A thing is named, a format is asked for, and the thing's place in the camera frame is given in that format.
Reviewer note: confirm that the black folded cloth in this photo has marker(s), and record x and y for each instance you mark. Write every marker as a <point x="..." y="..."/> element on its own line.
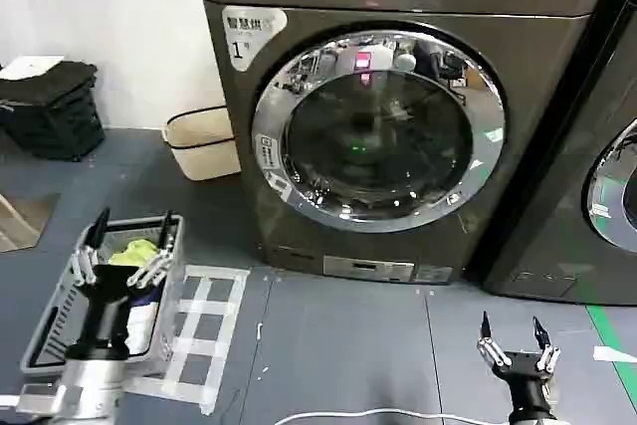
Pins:
<point x="60" y="77"/>

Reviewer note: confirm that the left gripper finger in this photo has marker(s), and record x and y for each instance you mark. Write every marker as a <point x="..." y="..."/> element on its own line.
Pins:
<point x="85" y="263"/>
<point x="154" y="268"/>

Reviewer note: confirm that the grey dryer numbered one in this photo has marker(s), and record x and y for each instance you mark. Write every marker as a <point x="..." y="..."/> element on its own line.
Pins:
<point x="522" y="71"/>

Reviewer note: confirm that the white paper sheet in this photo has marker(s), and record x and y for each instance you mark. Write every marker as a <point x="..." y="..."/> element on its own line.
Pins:
<point x="32" y="66"/>

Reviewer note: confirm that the grey dryer without number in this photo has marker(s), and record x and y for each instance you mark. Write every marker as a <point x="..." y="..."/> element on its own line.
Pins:
<point x="557" y="196"/>

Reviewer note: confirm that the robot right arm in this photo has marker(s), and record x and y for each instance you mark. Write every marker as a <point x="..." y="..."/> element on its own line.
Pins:
<point x="530" y="417"/>

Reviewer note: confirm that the white cloth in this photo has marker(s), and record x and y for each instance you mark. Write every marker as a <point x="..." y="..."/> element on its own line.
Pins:
<point x="142" y="325"/>

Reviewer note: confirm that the round chrome glass dryer door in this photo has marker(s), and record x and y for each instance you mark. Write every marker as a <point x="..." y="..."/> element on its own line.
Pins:
<point x="617" y="196"/>
<point x="378" y="146"/>

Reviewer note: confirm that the grey plastic laundry basket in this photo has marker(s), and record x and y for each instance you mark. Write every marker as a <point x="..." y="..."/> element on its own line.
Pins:
<point x="50" y="318"/>

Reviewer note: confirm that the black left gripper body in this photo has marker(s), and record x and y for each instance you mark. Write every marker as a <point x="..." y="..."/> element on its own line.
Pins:
<point x="107" y="305"/>

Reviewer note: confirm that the white tape grid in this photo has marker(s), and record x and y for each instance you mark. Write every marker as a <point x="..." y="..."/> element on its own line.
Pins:
<point x="196" y="305"/>

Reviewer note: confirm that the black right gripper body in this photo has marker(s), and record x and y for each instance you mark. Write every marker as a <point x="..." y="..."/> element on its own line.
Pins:
<point x="526" y="377"/>

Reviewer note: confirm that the beige bag with black trim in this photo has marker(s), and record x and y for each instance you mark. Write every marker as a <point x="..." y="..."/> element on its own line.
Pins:
<point x="201" y="146"/>

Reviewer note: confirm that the yellow-green garment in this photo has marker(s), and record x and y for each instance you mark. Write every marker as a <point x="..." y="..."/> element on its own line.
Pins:
<point x="133" y="252"/>

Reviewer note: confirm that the stack of black crates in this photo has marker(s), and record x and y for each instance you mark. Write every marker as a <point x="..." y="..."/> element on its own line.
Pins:
<point x="55" y="126"/>

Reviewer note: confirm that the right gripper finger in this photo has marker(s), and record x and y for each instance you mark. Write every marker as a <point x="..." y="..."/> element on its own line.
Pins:
<point x="493" y="351"/>
<point x="547" y="355"/>

